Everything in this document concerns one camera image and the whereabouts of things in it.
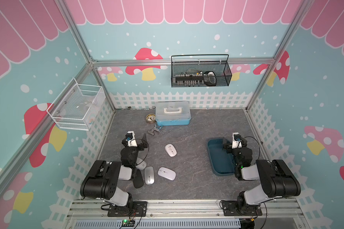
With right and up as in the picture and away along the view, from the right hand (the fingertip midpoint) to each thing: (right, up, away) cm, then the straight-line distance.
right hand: (232, 136), depth 90 cm
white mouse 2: (-41, -22, -5) cm, 46 cm away
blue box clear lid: (-38, +15, +13) cm, 43 cm away
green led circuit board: (-60, -43, -17) cm, 76 cm away
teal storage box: (-6, -17, +2) cm, 18 cm away
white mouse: (-39, -10, +4) cm, 40 cm away
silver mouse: (-51, -22, -7) cm, 56 cm away
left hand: (-59, +1, -1) cm, 59 cm away
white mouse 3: (-57, -18, -2) cm, 59 cm away
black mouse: (-58, -25, -7) cm, 64 cm away
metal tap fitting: (-50, +4, +17) cm, 53 cm away
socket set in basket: (-24, +37, +2) cm, 44 cm away
